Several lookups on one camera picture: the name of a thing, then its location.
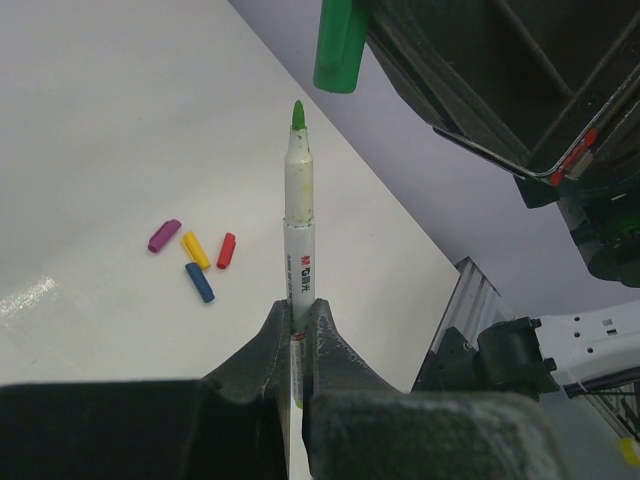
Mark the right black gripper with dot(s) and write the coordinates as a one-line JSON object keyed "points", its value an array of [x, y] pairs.
{"points": [[550, 88]]}

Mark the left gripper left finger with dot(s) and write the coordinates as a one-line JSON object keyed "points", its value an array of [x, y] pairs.
{"points": [[230, 424]]}

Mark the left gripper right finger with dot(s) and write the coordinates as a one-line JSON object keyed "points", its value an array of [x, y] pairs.
{"points": [[483, 425]]}

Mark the blue pen cap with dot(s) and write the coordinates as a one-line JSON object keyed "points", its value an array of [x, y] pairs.
{"points": [[200, 282]]}

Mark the green marker pen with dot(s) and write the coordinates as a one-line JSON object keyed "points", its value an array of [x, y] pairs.
{"points": [[299, 240]]}

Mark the green pen cap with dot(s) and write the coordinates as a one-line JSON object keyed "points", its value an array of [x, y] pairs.
{"points": [[341, 38]]}

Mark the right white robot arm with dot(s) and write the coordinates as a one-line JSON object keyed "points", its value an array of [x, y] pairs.
{"points": [[549, 92]]}

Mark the red pen cap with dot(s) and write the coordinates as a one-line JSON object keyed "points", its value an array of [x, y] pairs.
{"points": [[226, 251]]}

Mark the yellow pen cap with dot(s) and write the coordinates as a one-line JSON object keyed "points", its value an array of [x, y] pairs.
{"points": [[195, 251]]}

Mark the purple pen cap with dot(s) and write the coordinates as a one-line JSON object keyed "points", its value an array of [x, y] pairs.
{"points": [[163, 235]]}

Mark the aluminium rail right side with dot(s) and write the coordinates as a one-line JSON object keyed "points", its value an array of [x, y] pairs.
{"points": [[465, 320]]}

